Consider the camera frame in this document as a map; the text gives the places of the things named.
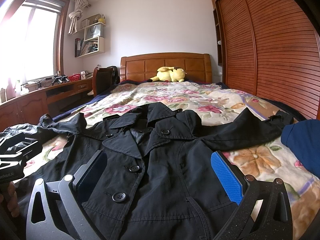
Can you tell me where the navy blue bed sheet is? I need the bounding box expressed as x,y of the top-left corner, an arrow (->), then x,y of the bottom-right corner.
53,80 -> 139,122

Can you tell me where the tied white curtain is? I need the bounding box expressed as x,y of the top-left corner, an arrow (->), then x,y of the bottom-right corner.
68,0 -> 89,35

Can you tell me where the folded dark grey jacket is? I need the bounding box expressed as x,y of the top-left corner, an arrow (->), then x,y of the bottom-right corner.
1,124 -> 57,153

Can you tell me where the white wall shelf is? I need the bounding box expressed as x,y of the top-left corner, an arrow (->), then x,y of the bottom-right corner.
74,14 -> 106,58

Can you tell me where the folded blue garment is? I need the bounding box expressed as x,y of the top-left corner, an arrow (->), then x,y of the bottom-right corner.
280,119 -> 320,178

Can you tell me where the wooden desk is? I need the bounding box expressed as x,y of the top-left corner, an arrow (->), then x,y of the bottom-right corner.
0,79 -> 92,131

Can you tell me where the black trench coat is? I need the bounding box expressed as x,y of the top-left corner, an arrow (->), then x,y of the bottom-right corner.
15,101 -> 295,240

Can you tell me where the red basket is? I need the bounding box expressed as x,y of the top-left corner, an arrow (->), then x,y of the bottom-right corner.
68,73 -> 81,82

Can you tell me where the person's left hand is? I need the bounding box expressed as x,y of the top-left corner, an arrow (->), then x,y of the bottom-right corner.
6,181 -> 20,218

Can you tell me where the yellow plush toy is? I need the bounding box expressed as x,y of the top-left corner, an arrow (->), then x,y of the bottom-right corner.
150,67 -> 185,82

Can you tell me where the wooden headboard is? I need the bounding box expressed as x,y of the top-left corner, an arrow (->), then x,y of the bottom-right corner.
119,52 -> 213,83

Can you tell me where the floral bed blanket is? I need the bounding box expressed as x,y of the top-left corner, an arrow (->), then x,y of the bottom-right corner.
25,82 -> 319,239

